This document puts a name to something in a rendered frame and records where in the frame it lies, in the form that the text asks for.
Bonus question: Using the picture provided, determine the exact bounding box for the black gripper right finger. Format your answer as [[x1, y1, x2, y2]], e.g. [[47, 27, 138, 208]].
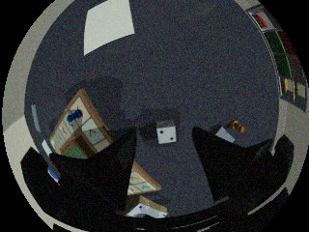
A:
[[192, 128, 273, 202]]

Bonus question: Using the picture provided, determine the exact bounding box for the blue pawn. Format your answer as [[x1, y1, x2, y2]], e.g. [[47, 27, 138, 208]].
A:
[[67, 109, 82, 121]]

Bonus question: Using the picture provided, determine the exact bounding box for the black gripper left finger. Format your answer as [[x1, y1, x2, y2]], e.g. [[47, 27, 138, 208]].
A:
[[49, 129, 136, 212]]

